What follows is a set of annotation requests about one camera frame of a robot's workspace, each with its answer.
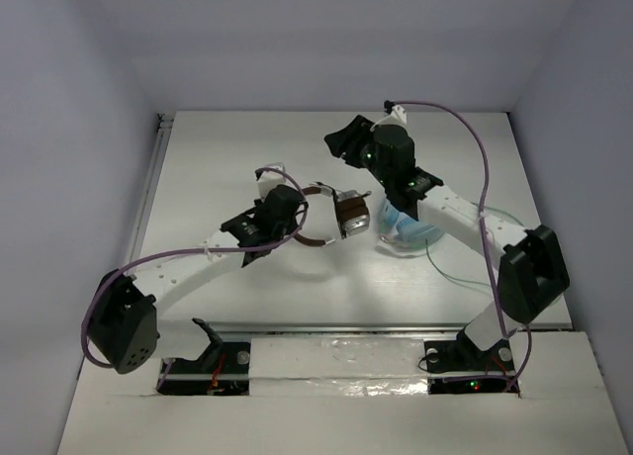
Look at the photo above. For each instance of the aluminium rail front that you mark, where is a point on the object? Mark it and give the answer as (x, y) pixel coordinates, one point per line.
(278, 328)

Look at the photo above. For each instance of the light blue headphones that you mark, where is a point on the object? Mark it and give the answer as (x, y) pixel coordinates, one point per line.
(401, 236)

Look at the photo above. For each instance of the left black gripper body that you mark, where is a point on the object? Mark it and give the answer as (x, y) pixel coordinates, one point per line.
(289, 208)

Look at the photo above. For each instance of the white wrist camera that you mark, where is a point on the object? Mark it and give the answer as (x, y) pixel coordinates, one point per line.
(268, 180)
(395, 114)

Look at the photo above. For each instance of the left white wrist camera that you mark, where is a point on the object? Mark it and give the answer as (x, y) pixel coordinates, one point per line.
(268, 180)

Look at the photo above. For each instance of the brown silver headphones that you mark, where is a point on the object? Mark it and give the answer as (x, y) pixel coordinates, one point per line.
(350, 209)

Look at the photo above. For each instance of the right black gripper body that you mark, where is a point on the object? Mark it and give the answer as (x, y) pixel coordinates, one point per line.
(368, 156)

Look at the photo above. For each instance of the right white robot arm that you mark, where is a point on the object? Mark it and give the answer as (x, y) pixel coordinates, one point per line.
(526, 265)

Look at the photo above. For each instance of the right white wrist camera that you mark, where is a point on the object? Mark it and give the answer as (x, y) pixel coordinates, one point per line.
(395, 114)

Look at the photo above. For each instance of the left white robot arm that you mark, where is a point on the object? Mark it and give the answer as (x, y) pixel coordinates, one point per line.
(121, 328)

